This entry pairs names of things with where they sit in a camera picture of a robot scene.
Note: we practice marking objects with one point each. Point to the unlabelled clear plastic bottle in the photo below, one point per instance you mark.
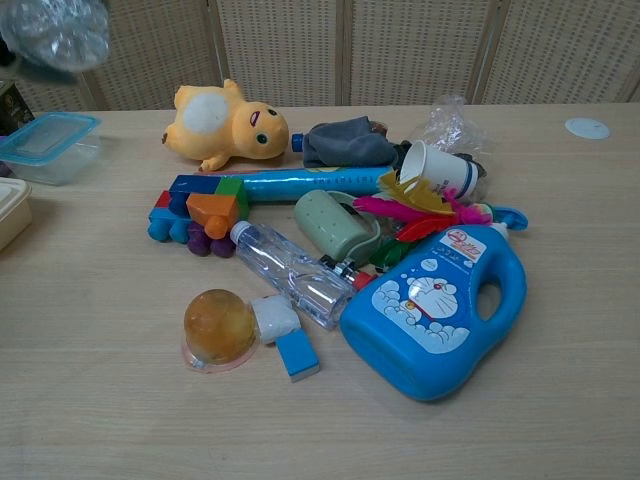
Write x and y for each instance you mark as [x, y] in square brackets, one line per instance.
[290, 270]

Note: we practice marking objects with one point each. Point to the purple building block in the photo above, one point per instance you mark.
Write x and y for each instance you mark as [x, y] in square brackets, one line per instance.
[205, 245]

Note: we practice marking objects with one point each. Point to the dark blue building block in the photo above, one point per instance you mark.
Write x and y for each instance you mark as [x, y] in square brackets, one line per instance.
[192, 192]

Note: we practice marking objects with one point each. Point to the dark green tin box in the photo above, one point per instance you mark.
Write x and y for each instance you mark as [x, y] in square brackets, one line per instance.
[15, 110]

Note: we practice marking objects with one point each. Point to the green building block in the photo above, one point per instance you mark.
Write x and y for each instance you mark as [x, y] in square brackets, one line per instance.
[232, 192]

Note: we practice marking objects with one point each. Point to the red and black lighter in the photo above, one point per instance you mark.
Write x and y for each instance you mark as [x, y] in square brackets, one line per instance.
[350, 274]

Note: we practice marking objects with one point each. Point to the blue cylindrical tube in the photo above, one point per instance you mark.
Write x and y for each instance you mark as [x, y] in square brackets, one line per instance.
[310, 182]

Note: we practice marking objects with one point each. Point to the light blue building block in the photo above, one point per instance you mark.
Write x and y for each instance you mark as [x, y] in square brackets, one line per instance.
[167, 225]

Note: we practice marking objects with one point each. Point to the woven bamboo folding screen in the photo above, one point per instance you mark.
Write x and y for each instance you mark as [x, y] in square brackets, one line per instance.
[400, 50]

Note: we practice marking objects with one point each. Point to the red building block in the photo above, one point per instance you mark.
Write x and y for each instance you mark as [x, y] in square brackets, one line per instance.
[163, 200]

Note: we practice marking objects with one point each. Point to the yellow plush toy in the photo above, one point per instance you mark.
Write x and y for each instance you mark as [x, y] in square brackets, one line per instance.
[225, 125]

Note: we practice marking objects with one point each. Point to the orange building block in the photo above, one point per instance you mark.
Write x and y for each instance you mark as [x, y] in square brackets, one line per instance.
[212, 210]

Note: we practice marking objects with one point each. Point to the green mug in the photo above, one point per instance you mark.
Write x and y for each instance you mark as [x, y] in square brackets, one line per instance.
[325, 222]

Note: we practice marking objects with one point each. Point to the blue detergent jug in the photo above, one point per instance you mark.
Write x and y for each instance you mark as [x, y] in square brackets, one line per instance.
[430, 320]

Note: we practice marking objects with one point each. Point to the colourful feather shuttlecock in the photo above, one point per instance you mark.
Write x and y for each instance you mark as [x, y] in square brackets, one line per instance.
[420, 212]

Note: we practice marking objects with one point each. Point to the clear plastic bag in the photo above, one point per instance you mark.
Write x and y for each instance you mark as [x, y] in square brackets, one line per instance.
[450, 125]

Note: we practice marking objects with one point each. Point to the blue and white eraser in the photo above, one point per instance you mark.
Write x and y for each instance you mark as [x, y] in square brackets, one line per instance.
[297, 355]

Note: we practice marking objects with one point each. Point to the clear blue-rimmed food container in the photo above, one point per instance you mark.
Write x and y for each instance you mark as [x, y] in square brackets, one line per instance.
[50, 147]

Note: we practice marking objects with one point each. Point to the grey cloth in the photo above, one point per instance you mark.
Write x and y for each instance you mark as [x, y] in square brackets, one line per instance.
[345, 142]

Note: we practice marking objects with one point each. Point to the white paper cup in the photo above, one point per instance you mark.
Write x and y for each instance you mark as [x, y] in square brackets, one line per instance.
[440, 170]

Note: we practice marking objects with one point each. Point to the beige lidded lunch box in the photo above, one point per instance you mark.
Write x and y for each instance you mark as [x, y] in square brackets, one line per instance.
[12, 210]

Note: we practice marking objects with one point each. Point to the orange jelly cup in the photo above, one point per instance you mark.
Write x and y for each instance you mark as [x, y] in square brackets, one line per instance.
[217, 322]

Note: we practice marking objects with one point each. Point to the small clear water bottle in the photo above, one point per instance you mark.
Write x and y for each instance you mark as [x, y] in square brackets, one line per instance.
[57, 32]

